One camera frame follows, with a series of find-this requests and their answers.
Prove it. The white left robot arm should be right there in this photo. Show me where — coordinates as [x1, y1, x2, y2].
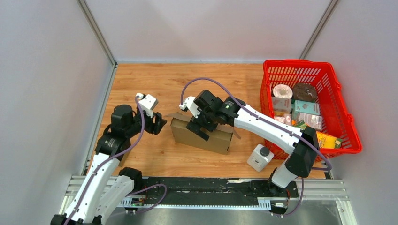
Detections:
[50, 102, 167, 225]

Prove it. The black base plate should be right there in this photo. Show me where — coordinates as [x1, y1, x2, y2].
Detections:
[120, 177, 300, 210]

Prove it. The red plastic basket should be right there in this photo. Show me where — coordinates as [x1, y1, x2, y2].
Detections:
[260, 60, 363, 158]

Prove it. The large cardboard sheet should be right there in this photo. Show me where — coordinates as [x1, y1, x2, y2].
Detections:
[166, 112, 241, 155]

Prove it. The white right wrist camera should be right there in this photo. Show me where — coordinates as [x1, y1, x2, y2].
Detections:
[179, 96, 201, 118]

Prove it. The white printed snack box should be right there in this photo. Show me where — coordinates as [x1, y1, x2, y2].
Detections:
[294, 112, 323, 131]

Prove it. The pink grey snack box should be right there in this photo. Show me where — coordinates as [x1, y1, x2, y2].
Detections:
[271, 97, 291, 113]

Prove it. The white bottle black cap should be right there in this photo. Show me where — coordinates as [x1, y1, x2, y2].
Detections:
[247, 144, 274, 172]

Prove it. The yellow orange snack box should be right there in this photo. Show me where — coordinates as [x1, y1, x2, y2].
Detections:
[316, 131, 342, 149]

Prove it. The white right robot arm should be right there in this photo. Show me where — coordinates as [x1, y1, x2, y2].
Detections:
[179, 90, 320, 196]

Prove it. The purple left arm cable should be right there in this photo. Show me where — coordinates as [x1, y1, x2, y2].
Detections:
[62, 95, 168, 225]

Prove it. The brown round chocolate pastry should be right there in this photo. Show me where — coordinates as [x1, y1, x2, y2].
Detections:
[292, 83, 318, 102]

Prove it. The teal snack box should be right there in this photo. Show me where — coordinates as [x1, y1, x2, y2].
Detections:
[292, 100, 320, 116]

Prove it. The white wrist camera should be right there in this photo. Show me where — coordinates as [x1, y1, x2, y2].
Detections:
[136, 93, 158, 118]
[179, 96, 201, 118]

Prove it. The small brown cardboard box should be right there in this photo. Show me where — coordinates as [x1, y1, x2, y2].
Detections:
[117, 151, 130, 167]

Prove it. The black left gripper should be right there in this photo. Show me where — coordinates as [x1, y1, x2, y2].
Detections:
[126, 101, 168, 138]

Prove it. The white tissue roll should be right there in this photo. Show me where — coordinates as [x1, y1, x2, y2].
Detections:
[272, 84, 293, 99]

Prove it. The pink white small packet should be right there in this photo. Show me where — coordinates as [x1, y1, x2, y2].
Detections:
[274, 113, 292, 126]

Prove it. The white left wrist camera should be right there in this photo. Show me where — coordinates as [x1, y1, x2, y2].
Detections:
[136, 93, 158, 118]

